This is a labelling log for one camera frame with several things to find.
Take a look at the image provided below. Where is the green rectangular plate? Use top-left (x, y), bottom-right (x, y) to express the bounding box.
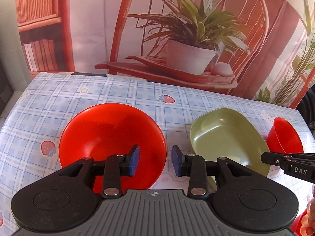
top-left (190, 108), bottom-right (270, 176)

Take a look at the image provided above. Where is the person's right hand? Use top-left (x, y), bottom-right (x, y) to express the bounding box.
top-left (300, 185), bottom-right (315, 236)

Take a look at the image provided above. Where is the small red bowl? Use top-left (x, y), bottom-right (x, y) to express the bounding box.
top-left (266, 117), bottom-right (304, 154)

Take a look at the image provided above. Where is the large red bowl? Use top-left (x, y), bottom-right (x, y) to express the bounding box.
top-left (59, 103), bottom-right (167, 191)

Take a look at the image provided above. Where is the black exercise bike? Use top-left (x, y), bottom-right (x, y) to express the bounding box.
top-left (296, 86), bottom-right (315, 133)

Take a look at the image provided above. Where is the blue plaid strawberry tablecloth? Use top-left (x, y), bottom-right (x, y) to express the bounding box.
top-left (0, 72), bottom-right (315, 236)

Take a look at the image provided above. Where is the printed room backdrop cloth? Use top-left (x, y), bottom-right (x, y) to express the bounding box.
top-left (16, 0), bottom-right (314, 108)

